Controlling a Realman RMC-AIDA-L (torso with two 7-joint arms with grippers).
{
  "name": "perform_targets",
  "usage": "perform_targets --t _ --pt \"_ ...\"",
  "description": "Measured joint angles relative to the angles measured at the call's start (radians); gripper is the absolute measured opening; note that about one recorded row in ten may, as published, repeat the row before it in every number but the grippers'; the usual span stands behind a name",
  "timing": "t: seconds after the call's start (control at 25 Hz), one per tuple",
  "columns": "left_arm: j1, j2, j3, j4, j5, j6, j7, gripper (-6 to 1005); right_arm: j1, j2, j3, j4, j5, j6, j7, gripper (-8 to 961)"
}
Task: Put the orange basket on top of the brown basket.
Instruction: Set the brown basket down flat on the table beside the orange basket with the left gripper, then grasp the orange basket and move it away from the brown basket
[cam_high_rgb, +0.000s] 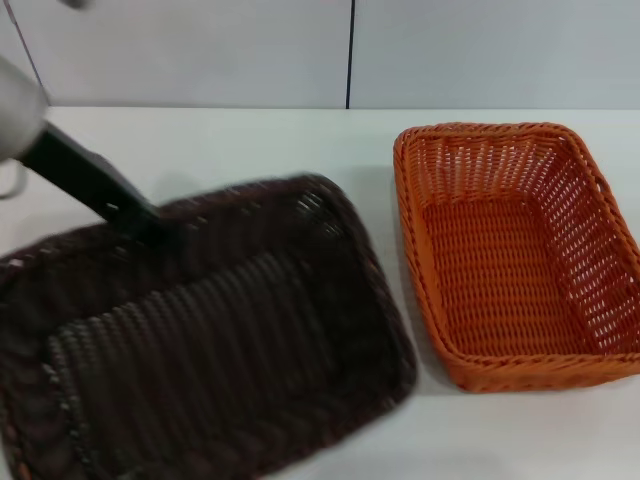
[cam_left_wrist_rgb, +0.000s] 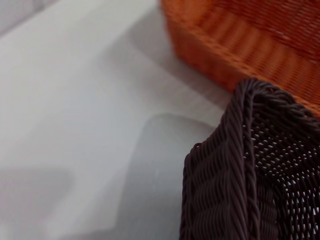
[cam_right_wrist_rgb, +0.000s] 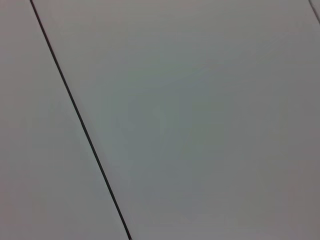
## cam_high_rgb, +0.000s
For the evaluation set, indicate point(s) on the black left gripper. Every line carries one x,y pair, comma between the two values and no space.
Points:
85,170

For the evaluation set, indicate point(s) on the dark brown woven basket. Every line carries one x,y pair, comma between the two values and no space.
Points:
210,340

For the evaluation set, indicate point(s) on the orange woven basket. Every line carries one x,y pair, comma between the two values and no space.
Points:
500,270

